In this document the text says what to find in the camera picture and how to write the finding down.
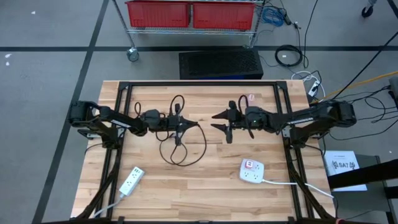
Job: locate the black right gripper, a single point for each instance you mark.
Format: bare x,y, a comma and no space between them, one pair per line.
237,119

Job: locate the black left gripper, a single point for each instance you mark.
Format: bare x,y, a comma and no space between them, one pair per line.
171,123

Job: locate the pink USB charger adapter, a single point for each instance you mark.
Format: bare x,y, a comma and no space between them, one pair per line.
251,97

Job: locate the red USB charger cube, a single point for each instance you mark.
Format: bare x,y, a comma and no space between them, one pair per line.
249,164

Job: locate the white square power strip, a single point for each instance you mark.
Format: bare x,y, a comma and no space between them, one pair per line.
256,175

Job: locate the white rectangular power strip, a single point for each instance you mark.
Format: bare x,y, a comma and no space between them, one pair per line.
132,181

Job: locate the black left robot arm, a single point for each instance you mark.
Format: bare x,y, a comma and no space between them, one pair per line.
102,116

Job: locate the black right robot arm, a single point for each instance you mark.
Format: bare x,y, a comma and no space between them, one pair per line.
311,119

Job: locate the black perforated computer case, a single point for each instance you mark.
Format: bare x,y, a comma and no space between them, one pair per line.
220,63

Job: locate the small white floor power strip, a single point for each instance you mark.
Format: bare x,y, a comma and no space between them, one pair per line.
313,88

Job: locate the red plastic bin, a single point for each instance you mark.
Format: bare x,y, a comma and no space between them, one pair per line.
158,14
224,15

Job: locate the white printed booklet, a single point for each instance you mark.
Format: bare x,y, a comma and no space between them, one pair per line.
342,168

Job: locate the black metal beam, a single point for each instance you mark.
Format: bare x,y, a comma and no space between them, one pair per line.
363,175

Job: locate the grey cabinet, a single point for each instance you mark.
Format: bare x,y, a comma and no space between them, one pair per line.
357,205

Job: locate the black caster wheel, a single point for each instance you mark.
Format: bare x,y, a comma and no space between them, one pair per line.
367,12

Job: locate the black metal table frame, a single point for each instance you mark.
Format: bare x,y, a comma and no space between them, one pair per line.
202,83

